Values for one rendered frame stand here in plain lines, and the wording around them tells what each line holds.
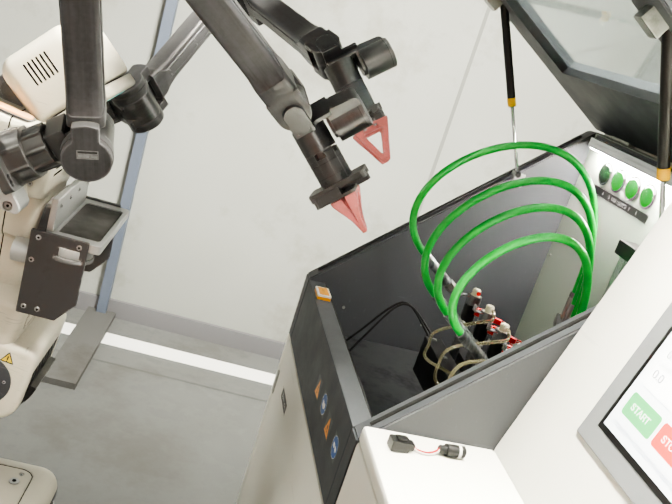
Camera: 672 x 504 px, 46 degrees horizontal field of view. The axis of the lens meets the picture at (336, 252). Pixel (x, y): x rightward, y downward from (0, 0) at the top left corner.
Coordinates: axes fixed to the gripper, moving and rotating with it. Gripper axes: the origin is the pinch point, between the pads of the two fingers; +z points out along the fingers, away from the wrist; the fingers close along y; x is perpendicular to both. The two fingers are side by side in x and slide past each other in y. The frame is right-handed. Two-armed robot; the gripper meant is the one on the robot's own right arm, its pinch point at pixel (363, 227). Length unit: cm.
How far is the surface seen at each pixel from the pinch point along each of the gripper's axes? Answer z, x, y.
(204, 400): 57, 141, -114
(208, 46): -60, 187, -54
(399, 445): 26.3, -26.3, -6.0
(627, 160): 19, 35, 48
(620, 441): 34, -35, 22
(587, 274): 23.4, -2.7, 29.1
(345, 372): 22.1, 0.6, -15.8
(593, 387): 30.9, -24.5, 22.2
